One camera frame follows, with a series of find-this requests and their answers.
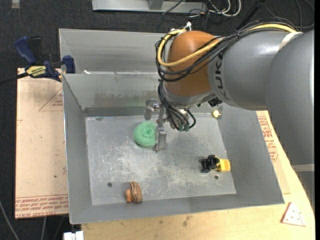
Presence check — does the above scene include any brown cardboard board, red print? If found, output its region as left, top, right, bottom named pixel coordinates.
left=14, top=67, right=292, bottom=220

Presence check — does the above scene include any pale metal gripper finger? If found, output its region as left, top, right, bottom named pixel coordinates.
left=159, top=130, right=168, bottom=150
left=154, top=127, right=161, bottom=153

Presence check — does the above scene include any grey metal bin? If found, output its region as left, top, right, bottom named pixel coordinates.
left=58, top=28, right=286, bottom=225

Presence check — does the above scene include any green round mesh scrubber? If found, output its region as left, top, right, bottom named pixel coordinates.
left=132, top=120, right=159, bottom=149

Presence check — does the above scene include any yellow and black toy vehicle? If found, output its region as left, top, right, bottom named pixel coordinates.
left=199, top=154, right=231, bottom=174

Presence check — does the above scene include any pale pink triangular pad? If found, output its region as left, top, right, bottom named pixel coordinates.
left=280, top=201, right=307, bottom=227

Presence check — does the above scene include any brown striped toy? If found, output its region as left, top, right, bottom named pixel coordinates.
left=123, top=181, right=144, bottom=204

